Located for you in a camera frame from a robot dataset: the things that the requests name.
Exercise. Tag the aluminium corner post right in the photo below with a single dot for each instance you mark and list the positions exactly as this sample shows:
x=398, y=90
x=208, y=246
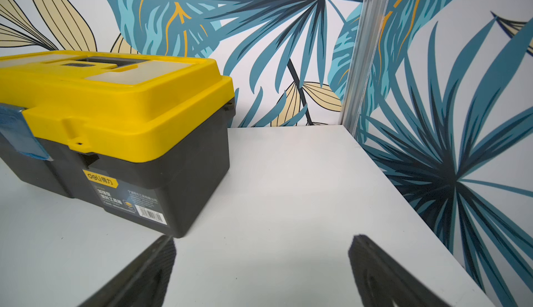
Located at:
x=366, y=42

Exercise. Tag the yellow and black toolbox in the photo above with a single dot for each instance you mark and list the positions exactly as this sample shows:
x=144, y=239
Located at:
x=143, y=137

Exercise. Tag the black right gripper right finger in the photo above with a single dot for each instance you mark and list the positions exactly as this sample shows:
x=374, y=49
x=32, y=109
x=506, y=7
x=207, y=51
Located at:
x=381, y=281

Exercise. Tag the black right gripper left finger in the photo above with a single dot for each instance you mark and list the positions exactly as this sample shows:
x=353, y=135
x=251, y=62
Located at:
x=143, y=282

